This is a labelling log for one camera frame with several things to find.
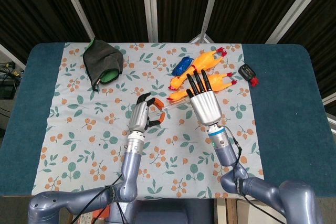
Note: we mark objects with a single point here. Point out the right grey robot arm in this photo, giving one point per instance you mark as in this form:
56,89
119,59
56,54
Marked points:
225,153

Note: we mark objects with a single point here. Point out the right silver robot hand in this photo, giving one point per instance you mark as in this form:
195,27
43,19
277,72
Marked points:
206,106

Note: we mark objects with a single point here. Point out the white frame post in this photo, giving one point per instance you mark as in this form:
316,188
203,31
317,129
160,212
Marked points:
76,6
330,111
296,6
10,53
211,3
150,6

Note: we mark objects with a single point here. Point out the blue foil packet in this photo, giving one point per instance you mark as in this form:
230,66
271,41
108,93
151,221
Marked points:
182,65

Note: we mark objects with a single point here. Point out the yellow rubber chicken toy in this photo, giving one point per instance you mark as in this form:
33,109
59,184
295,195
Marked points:
220,79
204,60

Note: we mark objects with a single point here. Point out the black device with red cap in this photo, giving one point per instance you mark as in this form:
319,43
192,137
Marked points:
245,71

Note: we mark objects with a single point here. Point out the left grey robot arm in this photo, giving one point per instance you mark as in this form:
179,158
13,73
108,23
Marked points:
131,166

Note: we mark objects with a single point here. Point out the dark grey pouch green lining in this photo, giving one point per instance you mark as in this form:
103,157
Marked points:
102,58

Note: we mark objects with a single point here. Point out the white cork stopper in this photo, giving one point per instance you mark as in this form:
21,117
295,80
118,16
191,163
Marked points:
187,100

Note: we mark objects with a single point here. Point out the dark brown curtain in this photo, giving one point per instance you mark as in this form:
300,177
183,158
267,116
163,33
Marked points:
118,3

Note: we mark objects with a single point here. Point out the floral print tablecloth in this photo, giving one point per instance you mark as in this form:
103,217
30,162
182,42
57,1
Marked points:
86,108

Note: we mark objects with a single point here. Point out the clear glass test tube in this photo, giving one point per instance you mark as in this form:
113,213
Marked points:
173,106

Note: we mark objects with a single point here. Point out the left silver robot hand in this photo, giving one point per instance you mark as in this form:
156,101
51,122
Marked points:
139,116

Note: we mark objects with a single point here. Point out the blue felt table cover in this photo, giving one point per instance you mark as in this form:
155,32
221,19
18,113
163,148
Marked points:
288,129

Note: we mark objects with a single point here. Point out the grey robot torso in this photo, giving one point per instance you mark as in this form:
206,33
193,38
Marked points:
168,212

